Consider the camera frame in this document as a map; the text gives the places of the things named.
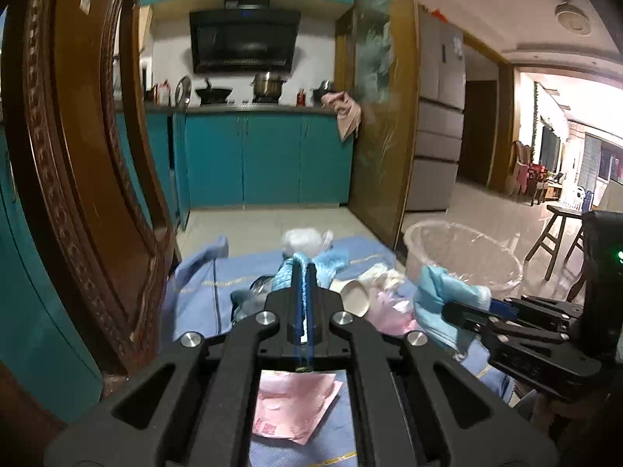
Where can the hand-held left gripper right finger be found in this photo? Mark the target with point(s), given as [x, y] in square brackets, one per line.
[309, 311]

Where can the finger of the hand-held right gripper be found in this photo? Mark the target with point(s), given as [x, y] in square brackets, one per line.
[535, 309]
[465, 316]

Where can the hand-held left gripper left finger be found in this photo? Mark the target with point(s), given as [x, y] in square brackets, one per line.
[295, 311]

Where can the light blue cloth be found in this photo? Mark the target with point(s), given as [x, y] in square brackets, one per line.
[438, 296]
[323, 265]

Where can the plastic lattice wastebasket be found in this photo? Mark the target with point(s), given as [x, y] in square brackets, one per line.
[462, 248]

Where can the pink plastic bag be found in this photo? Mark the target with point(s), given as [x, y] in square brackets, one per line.
[392, 314]

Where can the white paper cup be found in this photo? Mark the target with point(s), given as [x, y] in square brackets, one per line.
[354, 297]

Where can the grey crumpled wrapper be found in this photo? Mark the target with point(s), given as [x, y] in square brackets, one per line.
[248, 299]

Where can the white crumpled plastic bag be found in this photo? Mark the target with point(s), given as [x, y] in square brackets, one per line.
[304, 241]

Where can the white crumpled tissue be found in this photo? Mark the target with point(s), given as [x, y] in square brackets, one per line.
[384, 277]

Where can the dark wooden stool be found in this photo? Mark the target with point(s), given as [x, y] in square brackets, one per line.
[555, 224]

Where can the pink flat packet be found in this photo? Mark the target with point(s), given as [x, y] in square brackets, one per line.
[292, 403]

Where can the blue woven blanket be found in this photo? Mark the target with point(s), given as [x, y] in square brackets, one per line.
[199, 296]

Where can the wooden dining chair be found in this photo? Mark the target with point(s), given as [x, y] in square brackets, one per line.
[521, 165]

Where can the wooden framed sliding door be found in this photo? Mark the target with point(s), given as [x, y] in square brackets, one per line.
[379, 131]

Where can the pink hanging cloth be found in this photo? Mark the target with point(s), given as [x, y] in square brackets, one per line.
[345, 112]

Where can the silver refrigerator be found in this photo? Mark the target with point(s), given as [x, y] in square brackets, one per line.
[438, 107]

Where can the red sauce bottle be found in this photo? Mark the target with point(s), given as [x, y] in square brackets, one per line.
[301, 98]

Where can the dark kettle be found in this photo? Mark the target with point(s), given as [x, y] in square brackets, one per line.
[321, 90]

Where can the steel stock pot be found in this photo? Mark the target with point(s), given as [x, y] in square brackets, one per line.
[266, 86]

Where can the black wok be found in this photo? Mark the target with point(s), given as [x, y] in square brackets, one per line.
[214, 93]

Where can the round pot lid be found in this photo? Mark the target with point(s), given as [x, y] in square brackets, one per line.
[182, 90]

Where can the carved wooden chair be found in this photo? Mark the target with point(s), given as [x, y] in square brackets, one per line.
[73, 155]

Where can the black range hood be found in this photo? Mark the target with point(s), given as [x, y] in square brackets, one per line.
[243, 39]

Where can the round ceiling lamp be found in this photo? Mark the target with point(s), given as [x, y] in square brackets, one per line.
[572, 17]

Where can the green wall garland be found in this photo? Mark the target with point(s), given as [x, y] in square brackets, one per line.
[536, 121]

